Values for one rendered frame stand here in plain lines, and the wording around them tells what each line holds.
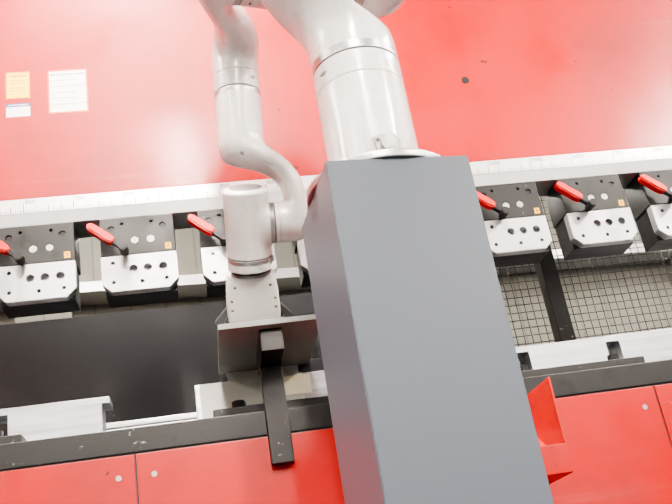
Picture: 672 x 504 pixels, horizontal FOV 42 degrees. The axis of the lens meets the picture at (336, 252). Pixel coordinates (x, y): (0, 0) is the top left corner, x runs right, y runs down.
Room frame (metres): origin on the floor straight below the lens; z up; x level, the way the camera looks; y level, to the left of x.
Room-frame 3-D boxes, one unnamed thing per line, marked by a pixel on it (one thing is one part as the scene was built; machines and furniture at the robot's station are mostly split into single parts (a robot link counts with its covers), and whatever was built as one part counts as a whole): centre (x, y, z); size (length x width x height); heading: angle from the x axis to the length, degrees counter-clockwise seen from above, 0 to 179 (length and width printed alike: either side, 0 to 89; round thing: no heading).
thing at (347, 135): (1.02, -0.07, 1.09); 0.19 x 0.19 x 0.18
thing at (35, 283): (1.62, 0.60, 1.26); 0.15 x 0.09 x 0.17; 100
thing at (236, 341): (1.55, 0.15, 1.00); 0.26 x 0.18 x 0.01; 10
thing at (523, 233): (1.80, -0.38, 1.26); 0.15 x 0.09 x 0.17; 100
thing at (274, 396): (1.51, 0.15, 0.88); 0.14 x 0.04 x 0.22; 10
